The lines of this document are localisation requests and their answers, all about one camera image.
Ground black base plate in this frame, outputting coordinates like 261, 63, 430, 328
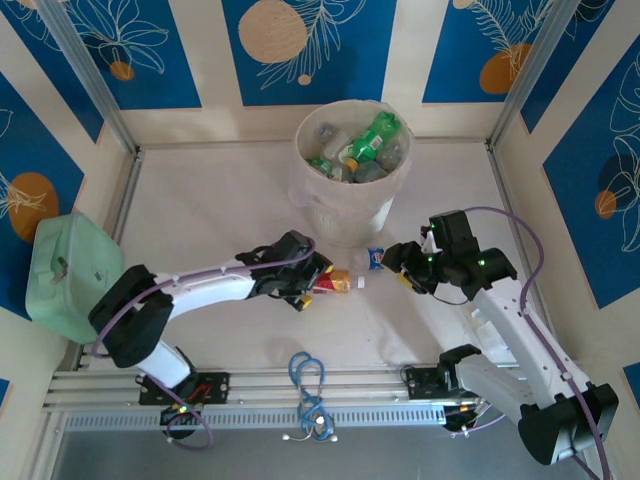
138, 372, 231, 405
403, 367, 451, 400

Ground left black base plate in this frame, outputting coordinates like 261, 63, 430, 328
138, 372, 231, 405

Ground aluminium extrusion rail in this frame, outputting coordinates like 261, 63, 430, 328
42, 367, 591, 416

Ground aluminium frame post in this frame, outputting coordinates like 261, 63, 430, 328
37, 0, 140, 154
487, 0, 586, 154

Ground crushed green plastic bottle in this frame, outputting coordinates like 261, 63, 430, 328
344, 110, 404, 171

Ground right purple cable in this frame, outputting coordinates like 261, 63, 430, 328
444, 205, 612, 480

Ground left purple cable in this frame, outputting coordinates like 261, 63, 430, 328
91, 237, 317, 449

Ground clear bottle red blue stripes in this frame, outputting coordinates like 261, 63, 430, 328
312, 122, 347, 147

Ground mint green plastic container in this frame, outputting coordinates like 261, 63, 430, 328
24, 212, 125, 345

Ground grey metal panel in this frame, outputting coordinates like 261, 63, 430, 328
49, 429, 591, 480

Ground white waste bin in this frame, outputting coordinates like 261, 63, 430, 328
288, 98, 417, 249

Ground slotted grey cable duct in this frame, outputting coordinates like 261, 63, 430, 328
64, 405, 447, 432

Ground red orange label bottle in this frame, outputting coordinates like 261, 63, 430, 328
312, 267, 368, 297

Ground arm base wiring bundle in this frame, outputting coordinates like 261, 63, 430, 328
158, 399, 204, 427
443, 394, 506, 439

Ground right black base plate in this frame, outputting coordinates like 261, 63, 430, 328
403, 367, 451, 400

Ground blue stethoscope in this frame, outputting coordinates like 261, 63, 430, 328
282, 351, 339, 444

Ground purple cable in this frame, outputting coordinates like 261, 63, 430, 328
444, 205, 612, 480
91, 237, 317, 449

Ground Pepsi bottle blue label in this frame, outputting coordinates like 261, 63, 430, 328
348, 245, 389, 274

